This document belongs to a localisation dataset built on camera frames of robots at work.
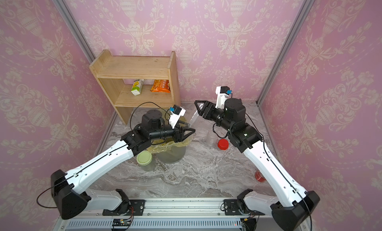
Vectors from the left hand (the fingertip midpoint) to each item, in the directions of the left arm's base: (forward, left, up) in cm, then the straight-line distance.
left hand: (192, 128), depth 67 cm
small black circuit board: (-32, +34, -34) cm, 58 cm away
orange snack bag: (+37, +21, -5) cm, 43 cm away
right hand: (+7, -3, +10) cm, 12 cm away
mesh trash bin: (-4, +10, -20) cm, 22 cm away
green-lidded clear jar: (-7, +25, -19) cm, 32 cm away
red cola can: (-11, -38, -31) cm, 50 cm away
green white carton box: (+37, +36, -6) cm, 52 cm away
